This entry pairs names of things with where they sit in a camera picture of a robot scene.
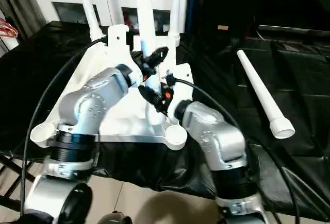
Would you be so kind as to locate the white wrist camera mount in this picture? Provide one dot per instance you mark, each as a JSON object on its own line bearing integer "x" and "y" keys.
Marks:
{"x": 117, "y": 46}
{"x": 183, "y": 77}

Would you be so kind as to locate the black metal bar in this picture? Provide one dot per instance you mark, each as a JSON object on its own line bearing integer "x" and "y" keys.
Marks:
{"x": 294, "y": 29}

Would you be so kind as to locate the black folding frame bar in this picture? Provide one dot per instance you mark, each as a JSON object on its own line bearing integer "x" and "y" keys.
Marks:
{"x": 13, "y": 180}

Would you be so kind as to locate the small yellow label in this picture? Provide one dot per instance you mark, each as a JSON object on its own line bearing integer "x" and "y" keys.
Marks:
{"x": 223, "y": 27}

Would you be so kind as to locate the white plastic table leg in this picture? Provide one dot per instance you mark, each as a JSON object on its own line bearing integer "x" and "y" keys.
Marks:
{"x": 145, "y": 15}
{"x": 175, "y": 10}
{"x": 89, "y": 10}
{"x": 260, "y": 90}

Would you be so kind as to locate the black mat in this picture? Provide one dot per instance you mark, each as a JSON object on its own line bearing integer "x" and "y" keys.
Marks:
{"x": 206, "y": 170}

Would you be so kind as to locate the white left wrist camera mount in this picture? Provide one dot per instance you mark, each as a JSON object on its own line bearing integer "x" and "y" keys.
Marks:
{"x": 117, "y": 46}

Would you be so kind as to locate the red bottle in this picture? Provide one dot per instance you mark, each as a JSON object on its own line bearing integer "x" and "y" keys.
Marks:
{"x": 127, "y": 19}

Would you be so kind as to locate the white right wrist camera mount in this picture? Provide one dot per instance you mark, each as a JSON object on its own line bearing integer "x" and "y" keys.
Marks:
{"x": 183, "y": 77}

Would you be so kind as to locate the grey curtain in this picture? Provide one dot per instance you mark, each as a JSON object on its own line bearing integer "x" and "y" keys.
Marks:
{"x": 23, "y": 2}

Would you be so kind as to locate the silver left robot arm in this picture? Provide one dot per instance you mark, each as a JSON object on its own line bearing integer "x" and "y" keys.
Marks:
{"x": 90, "y": 100}

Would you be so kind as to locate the white plastic table top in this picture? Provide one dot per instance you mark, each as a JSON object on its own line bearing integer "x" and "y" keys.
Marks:
{"x": 129, "y": 126}

